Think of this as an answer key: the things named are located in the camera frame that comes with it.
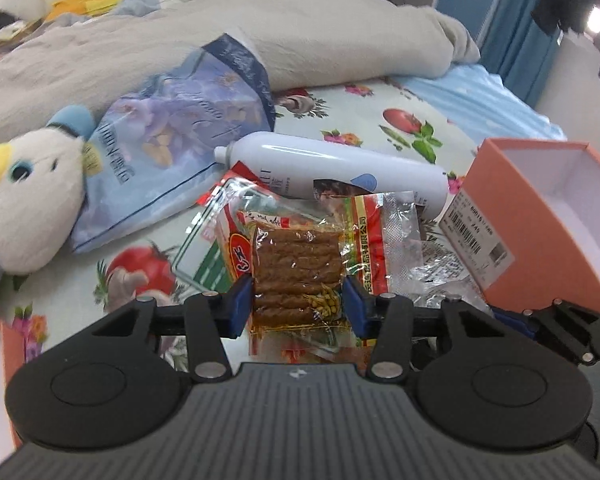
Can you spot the blue curtain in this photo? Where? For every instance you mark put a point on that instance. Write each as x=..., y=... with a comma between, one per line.
x=518, y=51

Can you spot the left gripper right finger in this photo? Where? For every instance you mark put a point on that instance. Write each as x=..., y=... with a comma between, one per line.
x=387, y=319

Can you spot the white blue plush toy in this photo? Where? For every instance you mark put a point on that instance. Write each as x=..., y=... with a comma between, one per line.
x=42, y=190

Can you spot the green bordered tofu snack packet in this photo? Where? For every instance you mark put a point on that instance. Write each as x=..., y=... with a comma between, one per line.
x=199, y=262

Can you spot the white spray bottle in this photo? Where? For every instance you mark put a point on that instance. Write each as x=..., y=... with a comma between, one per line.
x=304, y=168

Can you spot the blue floral snack bag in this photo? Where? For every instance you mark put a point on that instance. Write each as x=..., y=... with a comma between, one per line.
x=152, y=154

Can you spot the blue chair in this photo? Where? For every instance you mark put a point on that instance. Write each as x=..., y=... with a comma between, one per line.
x=473, y=14

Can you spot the orange box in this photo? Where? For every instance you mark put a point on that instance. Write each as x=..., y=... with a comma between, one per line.
x=526, y=223

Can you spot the grey duvet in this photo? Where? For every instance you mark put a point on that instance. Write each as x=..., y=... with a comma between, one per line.
x=301, y=43

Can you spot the yellow pillow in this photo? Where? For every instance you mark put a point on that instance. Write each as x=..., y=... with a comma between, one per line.
x=89, y=8

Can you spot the red spicy strip packet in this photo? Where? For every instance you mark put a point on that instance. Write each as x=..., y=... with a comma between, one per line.
x=300, y=251

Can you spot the cardboard box with clothes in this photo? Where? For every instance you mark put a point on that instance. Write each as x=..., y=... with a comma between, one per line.
x=13, y=30

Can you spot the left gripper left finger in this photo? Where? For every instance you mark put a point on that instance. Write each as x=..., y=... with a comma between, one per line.
x=210, y=317

